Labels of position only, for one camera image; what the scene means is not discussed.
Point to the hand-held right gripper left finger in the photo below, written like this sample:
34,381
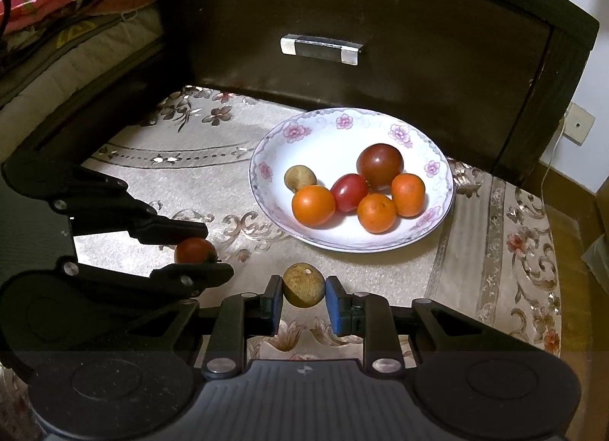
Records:
273,304

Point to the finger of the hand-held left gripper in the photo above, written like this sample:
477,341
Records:
161,229
200,275

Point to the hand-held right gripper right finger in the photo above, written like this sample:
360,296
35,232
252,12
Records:
335,306

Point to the round red cherry tomato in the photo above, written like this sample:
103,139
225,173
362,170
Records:
195,250

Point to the brown longan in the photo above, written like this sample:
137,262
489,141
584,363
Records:
303,285
300,178

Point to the large orange kumquat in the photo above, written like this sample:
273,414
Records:
313,206

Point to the oblong red cherry tomato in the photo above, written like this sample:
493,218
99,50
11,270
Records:
348,192

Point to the large dark brown tomato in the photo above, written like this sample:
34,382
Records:
380,165

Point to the white floral bowl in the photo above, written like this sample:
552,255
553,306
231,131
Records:
323,146

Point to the floral beige rug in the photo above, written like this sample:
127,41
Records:
190,169

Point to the grey mattress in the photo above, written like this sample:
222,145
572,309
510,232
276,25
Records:
71,69

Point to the dark wooden nightstand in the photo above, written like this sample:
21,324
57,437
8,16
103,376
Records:
404,88

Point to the clear plastic bag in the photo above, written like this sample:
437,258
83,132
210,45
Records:
597,255

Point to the wall outlet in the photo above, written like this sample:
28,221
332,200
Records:
578,123

